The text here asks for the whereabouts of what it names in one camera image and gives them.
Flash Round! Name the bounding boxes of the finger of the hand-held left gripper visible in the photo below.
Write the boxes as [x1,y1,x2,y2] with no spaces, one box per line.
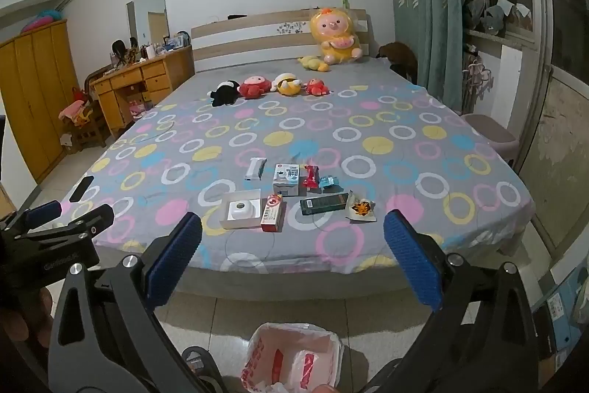
[0,200,63,235]
[43,204,116,243]

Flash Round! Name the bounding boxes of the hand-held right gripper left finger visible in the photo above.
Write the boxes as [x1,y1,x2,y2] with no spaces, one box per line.
[48,211,226,393]

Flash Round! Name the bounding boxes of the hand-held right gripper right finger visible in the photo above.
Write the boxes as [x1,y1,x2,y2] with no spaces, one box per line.
[383,209,539,393]

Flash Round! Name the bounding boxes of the white snack packet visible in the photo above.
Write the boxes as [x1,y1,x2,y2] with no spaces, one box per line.
[244,157,267,182]

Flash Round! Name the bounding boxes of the bin with white red bag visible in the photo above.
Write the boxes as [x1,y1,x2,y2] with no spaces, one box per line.
[241,322,345,393]

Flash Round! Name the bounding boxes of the person's left hand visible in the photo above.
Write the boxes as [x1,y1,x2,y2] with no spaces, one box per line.
[0,287,53,357]

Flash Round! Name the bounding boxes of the black phone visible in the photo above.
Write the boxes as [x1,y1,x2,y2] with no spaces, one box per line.
[69,175,95,204]

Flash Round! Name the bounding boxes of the orange tiger print packet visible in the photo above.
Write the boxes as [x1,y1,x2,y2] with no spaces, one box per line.
[345,190,375,224]

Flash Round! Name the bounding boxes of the white round device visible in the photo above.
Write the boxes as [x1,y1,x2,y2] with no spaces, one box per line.
[230,200,253,221]

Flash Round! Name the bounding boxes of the white open box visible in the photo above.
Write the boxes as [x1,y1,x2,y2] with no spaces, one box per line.
[218,189,263,230]

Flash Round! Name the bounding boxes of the wooden chair with clothes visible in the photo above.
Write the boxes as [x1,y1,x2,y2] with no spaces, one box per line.
[59,87,109,154]

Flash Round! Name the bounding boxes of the red and white box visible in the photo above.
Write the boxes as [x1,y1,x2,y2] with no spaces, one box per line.
[260,195,285,234]

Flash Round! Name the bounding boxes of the dark green box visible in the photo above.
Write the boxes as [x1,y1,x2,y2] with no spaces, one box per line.
[299,192,349,216]

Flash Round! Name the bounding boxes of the yellow wooden wardrobe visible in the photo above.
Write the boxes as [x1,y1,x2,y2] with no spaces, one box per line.
[0,19,81,184]

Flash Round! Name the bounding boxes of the white blue milk carton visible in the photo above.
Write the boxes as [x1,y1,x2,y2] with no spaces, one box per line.
[272,164,301,197]

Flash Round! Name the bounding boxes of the pink stool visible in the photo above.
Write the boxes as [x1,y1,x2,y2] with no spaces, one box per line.
[460,113,518,166]

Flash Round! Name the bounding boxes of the cardboard box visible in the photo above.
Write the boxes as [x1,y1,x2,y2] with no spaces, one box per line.
[531,269,589,361]

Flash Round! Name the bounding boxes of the yellow wooden desk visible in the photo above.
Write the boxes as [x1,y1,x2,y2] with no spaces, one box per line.
[89,45,196,140]

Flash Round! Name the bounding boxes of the bed with circle-print sheet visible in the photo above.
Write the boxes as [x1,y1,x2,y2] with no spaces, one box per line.
[60,52,537,297]

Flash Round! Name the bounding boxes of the clutter of small desk items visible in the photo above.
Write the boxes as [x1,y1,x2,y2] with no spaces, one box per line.
[110,31,191,69]

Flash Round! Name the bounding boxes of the black and white plush toy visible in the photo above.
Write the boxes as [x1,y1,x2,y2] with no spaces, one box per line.
[209,81,240,107]

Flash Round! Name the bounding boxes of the pink and blue cushions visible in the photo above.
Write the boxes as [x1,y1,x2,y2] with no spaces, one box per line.
[21,8,63,34]

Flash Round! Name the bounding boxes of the large red plush toy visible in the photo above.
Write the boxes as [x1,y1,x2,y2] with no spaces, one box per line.
[238,75,273,100]

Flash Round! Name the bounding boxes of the plastic clothes hanger rack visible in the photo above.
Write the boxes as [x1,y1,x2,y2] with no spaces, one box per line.
[462,55,494,113]

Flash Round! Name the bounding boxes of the brown chair back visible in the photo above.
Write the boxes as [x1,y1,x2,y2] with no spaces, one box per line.
[376,42,419,81]

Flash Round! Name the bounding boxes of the yellow and white plush toy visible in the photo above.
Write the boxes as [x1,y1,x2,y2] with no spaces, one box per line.
[271,73,303,98]

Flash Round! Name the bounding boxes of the small yellow plush toy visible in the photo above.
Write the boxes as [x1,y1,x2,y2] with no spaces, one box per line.
[297,55,331,74]

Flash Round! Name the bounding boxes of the wooden striped headboard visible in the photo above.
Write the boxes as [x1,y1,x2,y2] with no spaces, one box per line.
[190,8,373,74]

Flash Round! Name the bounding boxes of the large yellow pig plush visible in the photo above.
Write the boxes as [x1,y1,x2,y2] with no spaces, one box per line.
[309,6,364,66]

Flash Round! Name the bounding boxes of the green bamboo print curtain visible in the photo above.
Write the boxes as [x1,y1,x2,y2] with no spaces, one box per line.
[384,0,463,113]

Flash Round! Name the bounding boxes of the pile of grey cloths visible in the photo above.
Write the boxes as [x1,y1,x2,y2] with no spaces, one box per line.
[462,0,535,37]

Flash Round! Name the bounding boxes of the wall mirror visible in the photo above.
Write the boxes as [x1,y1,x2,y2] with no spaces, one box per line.
[126,0,169,48]

